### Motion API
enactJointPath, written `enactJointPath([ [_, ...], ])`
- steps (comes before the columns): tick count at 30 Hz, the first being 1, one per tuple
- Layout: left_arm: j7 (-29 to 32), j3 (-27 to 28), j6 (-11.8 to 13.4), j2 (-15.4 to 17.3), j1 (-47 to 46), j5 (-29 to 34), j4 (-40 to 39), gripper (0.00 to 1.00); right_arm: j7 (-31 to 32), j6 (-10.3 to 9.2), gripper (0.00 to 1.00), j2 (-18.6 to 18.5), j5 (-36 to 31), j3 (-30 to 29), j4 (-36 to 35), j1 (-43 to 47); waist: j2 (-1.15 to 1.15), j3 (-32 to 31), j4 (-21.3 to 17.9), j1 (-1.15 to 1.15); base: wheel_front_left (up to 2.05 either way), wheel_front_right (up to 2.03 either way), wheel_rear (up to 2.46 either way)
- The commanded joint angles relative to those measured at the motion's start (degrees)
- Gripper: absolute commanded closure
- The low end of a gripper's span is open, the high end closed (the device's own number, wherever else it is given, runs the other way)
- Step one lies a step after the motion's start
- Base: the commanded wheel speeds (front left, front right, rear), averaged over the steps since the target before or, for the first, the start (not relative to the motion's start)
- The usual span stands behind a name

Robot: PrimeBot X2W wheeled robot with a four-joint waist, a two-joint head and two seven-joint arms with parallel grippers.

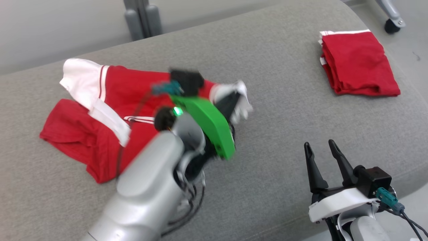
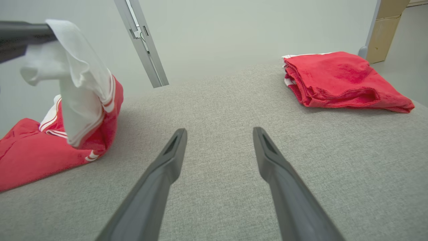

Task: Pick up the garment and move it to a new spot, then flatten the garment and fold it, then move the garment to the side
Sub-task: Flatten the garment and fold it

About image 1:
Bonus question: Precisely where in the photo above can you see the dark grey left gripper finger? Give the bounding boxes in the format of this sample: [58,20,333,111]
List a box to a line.
[216,92,241,125]

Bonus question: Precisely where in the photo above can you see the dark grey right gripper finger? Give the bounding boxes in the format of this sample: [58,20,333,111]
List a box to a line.
[328,140,357,187]
[303,142,329,194]

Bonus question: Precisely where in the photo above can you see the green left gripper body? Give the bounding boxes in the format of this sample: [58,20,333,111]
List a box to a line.
[154,95,236,160]

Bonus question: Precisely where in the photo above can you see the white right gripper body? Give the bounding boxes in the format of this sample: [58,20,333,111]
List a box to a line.
[308,186,380,224]

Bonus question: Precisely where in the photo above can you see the red and white shorts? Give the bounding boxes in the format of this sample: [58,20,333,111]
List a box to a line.
[318,29,401,97]

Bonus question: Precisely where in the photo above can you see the red and white basketball jersey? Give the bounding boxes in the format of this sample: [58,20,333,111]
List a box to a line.
[39,58,253,184]

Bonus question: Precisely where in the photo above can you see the grey wheeled stand leg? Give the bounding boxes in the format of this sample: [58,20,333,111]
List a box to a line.
[374,0,406,34]

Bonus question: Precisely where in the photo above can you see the black right camera cable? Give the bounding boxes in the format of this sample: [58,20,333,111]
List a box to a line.
[380,201,428,241]

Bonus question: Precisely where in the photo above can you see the black camera cable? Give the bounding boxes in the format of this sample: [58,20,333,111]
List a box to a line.
[380,201,428,241]
[115,90,157,178]

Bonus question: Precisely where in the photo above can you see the black left camera cable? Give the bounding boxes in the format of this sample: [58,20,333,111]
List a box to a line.
[115,90,157,178]

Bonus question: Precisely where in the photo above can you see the grey partition post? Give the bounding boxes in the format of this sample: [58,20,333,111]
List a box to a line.
[123,0,164,42]

